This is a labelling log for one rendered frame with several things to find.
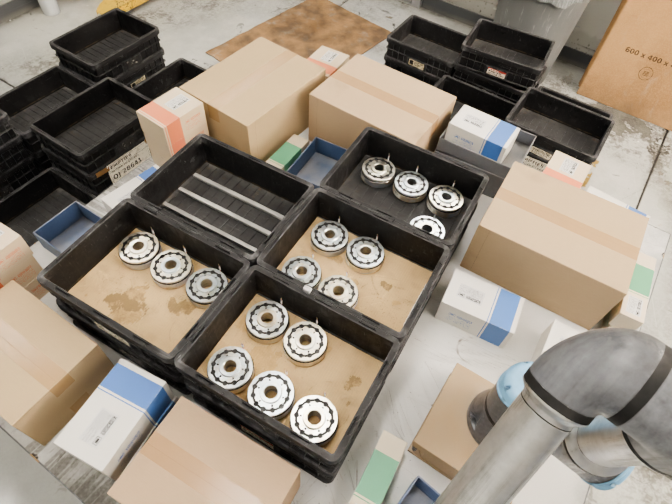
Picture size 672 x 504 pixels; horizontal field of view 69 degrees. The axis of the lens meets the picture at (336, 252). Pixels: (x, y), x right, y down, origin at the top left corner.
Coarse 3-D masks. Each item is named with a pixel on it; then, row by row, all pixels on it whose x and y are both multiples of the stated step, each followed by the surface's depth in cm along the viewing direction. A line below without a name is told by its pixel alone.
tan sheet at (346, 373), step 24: (288, 312) 122; (240, 336) 118; (264, 360) 114; (288, 360) 115; (336, 360) 116; (360, 360) 116; (312, 384) 112; (336, 384) 112; (360, 384) 112; (336, 408) 109; (336, 432) 106
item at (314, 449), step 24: (240, 288) 115; (288, 288) 115; (216, 312) 110; (336, 312) 112; (192, 336) 106; (384, 336) 109; (216, 384) 100; (240, 408) 99; (360, 408) 99; (288, 432) 96; (336, 456) 94
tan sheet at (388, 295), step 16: (304, 240) 136; (288, 256) 132; (320, 256) 133; (336, 256) 133; (336, 272) 130; (352, 272) 130; (384, 272) 131; (400, 272) 131; (416, 272) 131; (368, 288) 128; (384, 288) 128; (400, 288) 128; (416, 288) 128; (368, 304) 125; (384, 304) 125; (400, 304) 125; (384, 320) 122; (400, 320) 123
